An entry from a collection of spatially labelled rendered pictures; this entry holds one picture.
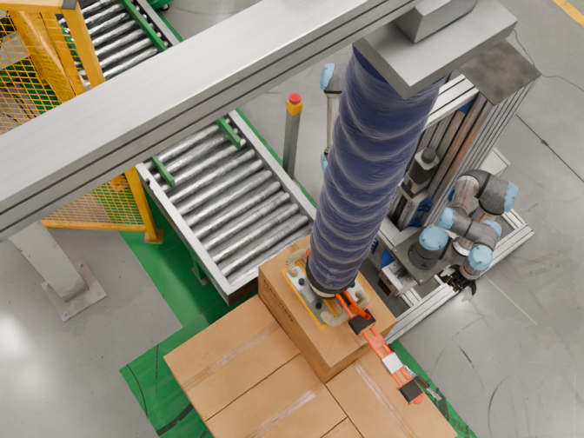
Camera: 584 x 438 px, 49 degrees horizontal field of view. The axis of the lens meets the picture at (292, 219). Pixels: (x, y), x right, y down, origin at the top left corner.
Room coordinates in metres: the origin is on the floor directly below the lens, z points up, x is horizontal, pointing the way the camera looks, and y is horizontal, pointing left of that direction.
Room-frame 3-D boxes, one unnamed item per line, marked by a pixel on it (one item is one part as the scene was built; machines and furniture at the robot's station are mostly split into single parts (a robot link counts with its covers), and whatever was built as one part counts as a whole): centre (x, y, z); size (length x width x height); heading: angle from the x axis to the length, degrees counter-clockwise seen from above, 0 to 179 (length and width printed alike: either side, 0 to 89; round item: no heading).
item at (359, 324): (0.80, -0.36, 1.18); 0.10 x 0.08 x 0.06; 130
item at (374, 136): (0.99, -0.20, 2.22); 0.24 x 0.24 x 1.25
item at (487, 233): (0.98, -0.69, 1.82); 0.11 x 0.11 x 0.08; 69
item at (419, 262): (1.21, -0.65, 1.09); 0.15 x 0.15 x 0.10
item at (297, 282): (0.93, -0.12, 1.08); 0.34 x 0.10 x 0.05; 40
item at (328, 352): (0.99, -0.21, 0.74); 0.60 x 0.40 x 0.40; 41
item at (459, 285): (0.88, -0.66, 1.66); 0.09 x 0.08 x 0.12; 133
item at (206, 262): (1.91, 1.07, 0.50); 2.31 x 0.05 x 0.19; 43
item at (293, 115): (2.03, 0.06, 0.50); 0.07 x 0.07 x 1.00; 43
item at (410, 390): (0.53, -0.58, 1.18); 0.08 x 0.07 x 0.05; 40
